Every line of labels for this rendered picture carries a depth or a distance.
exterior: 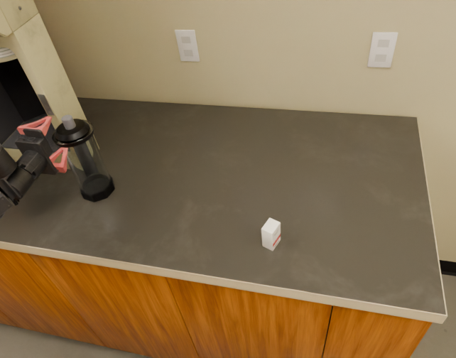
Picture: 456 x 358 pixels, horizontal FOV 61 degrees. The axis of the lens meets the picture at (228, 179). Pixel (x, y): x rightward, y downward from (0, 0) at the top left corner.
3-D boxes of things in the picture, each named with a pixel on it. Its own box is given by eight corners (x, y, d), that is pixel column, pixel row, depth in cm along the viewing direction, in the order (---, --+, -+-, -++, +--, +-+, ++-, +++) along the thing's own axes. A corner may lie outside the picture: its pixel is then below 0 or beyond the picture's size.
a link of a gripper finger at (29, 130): (57, 110, 93) (35, 135, 86) (69, 133, 98) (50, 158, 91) (33, 108, 94) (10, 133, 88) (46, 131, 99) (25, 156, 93)
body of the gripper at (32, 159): (42, 138, 89) (23, 160, 84) (60, 170, 96) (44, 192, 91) (18, 136, 90) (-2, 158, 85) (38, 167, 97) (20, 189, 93)
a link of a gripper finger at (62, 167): (69, 133, 98) (49, 158, 91) (79, 153, 103) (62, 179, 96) (46, 131, 99) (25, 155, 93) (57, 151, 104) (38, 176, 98)
